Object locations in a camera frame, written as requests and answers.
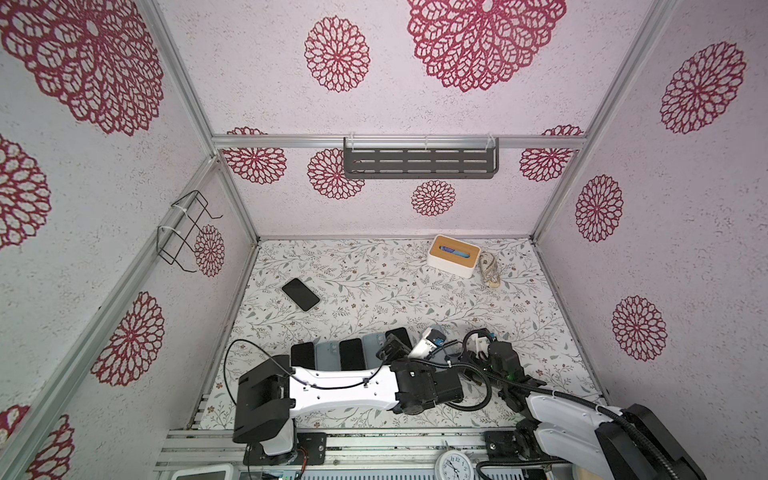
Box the black bare phone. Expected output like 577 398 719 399
385 327 413 350
290 342 316 370

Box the purple bare phone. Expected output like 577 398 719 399
339 338 367 371

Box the light blue phone case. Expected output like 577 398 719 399
315 341 342 371

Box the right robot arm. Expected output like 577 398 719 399
458 329 705 479

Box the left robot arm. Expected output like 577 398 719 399
229 328 493 467

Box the small black phone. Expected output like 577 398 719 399
281 278 320 312

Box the white tissue box wooden lid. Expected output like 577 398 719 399
426 235 481 279

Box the white analog clock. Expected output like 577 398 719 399
434 450 475 480

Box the white tablet device corner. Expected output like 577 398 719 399
171 463 235 480

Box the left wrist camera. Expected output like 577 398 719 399
408 327 447 360

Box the metal base rail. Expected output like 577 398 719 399
150 428 493 479

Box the grey wall shelf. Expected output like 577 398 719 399
342 137 499 180

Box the black wire wall rack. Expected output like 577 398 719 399
155 190 226 278

